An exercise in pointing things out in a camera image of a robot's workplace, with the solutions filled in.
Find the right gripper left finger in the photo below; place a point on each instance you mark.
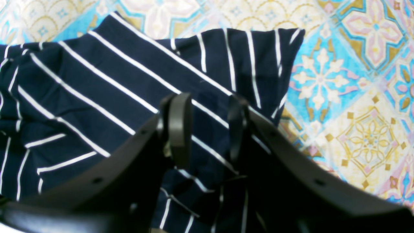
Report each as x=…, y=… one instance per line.
x=119, y=194

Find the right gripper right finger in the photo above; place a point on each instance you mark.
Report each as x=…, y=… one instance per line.
x=292, y=194

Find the navy white striped T-shirt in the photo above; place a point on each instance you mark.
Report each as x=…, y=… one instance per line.
x=67, y=105

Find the patterned pastel tablecloth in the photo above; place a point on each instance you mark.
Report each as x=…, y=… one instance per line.
x=349, y=105

